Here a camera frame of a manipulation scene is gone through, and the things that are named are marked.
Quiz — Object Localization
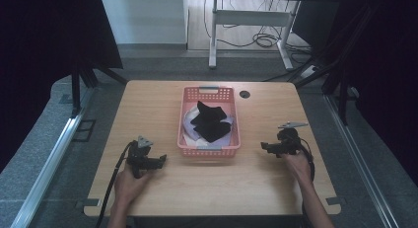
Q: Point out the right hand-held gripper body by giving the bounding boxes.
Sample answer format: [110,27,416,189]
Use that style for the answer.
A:
[275,121,310,157]

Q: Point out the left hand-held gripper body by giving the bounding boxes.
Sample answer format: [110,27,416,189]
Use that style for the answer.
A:
[126,134,158,180]

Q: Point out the person's right hand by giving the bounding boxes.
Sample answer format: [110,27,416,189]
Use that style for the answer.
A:
[283,150,314,187]

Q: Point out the person's left hand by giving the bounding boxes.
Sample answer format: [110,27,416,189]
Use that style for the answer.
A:
[113,163,155,204]

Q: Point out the pink plastic basket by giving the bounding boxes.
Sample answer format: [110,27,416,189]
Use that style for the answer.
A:
[176,86,242,158]

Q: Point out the pale lavender cloth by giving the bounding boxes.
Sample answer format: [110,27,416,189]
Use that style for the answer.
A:
[182,107,237,151]

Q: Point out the black cloth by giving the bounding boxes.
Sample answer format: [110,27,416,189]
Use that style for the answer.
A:
[189,100,233,144]

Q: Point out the black metal stand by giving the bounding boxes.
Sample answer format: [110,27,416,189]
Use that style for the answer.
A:
[286,0,369,127]
[70,61,129,118]

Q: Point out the white power strip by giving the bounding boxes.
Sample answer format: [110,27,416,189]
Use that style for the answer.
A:
[300,64,320,80]

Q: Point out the black curtain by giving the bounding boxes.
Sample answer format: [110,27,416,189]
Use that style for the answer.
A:
[292,0,418,187]
[0,0,124,173]

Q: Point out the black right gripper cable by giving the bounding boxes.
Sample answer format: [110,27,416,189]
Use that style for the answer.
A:
[298,137,316,228]

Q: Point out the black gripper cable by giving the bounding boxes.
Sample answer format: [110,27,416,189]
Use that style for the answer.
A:
[298,137,316,228]
[95,140,136,228]

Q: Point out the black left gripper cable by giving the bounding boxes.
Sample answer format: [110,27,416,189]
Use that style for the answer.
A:
[95,140,136,228]

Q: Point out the aluminium floor rail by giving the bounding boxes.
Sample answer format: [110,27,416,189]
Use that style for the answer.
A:
[9,88,95,228]
[323,93,400,228]

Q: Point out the black floor cables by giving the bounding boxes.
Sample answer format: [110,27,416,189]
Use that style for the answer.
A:
[202,0,313,83]

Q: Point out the white desk frame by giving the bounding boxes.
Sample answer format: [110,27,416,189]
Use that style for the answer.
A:
[208,0,302,71]

